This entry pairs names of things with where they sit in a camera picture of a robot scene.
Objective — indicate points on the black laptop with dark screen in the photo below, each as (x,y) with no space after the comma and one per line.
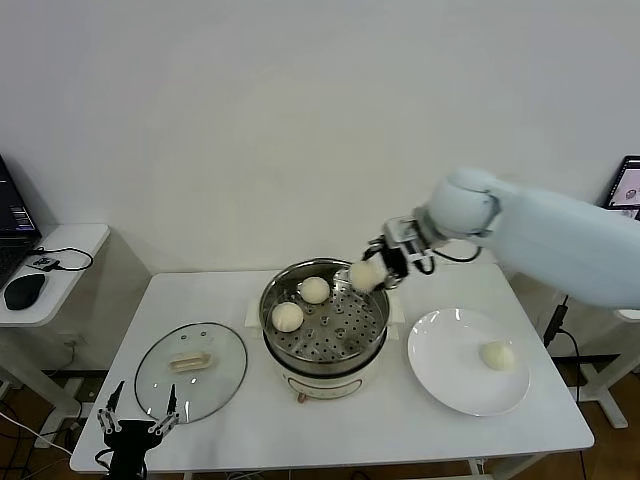
(12,220)

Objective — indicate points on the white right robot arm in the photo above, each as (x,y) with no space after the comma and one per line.
(550,240)

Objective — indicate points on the grey laptop with pale screen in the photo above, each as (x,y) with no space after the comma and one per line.
(627,190)

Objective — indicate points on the round white plate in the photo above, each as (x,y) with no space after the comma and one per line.
(450,370)

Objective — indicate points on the white side table with mouse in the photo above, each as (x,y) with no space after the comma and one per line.
(75,250)

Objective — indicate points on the cream electric cooking pot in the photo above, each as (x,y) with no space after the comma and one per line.
(325,385)

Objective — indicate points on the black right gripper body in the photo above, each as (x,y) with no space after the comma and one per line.
(397,265)

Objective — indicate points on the small black usb device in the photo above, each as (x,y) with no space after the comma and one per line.
(42,263)

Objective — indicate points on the round glass pot lid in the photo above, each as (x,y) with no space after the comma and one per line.
(190,362)

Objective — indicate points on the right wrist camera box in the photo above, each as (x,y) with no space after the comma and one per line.
(405,240)

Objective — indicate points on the stainless steel steamer basket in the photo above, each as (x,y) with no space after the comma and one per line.
(345,325)

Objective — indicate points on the white steamed baozi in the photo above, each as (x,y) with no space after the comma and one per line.
(315,290)
(287,316)
(365,276)
(497,356)

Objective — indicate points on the black computer mouse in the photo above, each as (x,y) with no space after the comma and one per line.
(24,291)

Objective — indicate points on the white main table frame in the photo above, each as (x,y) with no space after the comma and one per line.
(477,469)

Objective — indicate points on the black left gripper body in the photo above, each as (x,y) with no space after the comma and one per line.
(127,445)

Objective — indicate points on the white side table with label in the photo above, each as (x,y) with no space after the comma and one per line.
(614,412)

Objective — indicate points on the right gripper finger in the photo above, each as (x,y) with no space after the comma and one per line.
(391,285)
(377,249)

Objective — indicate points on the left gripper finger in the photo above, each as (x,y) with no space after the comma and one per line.
(111,419)
(170,419)

